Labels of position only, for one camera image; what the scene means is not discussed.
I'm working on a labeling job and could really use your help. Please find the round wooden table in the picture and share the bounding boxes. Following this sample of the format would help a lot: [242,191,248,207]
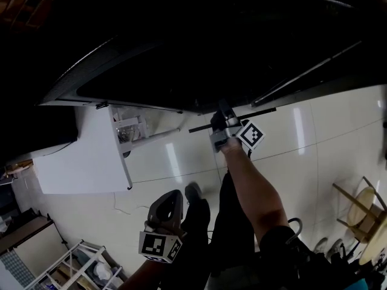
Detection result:
[359,213,387,266]

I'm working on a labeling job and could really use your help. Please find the person's left black shoe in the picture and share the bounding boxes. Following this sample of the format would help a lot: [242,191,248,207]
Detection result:
[184,182,203,202]

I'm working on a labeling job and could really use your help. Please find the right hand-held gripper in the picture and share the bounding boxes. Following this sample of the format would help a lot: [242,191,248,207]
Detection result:
[210,98,267,154]

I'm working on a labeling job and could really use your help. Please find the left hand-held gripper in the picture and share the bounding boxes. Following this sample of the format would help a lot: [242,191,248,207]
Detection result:
[138,188,189,265]

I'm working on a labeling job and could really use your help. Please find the person's left forearm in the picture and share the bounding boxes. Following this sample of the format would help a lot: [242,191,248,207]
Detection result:
[116,257,170,290]

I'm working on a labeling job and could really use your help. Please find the person's black trousers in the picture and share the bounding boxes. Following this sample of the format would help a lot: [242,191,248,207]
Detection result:
[157,170,261,290]

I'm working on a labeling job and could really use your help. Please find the grey cabinet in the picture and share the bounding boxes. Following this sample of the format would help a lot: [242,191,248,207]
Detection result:
[0,216,69,283]

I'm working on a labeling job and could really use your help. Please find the low wooden shelf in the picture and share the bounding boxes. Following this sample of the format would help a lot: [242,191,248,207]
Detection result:
[0,0,64,30]

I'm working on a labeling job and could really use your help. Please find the round wooden stool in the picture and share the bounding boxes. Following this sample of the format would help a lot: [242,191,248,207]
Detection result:
[332,176,387,244]

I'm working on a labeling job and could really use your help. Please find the white table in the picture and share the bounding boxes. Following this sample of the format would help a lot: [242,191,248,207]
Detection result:
[31,104,186,195]

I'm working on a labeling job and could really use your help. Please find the white metal shelf rack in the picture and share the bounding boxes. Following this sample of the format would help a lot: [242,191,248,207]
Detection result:
[18,239,128,290]

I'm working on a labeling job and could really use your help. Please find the person's right forearm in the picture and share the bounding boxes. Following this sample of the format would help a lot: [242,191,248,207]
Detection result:
[220,136,290,247]

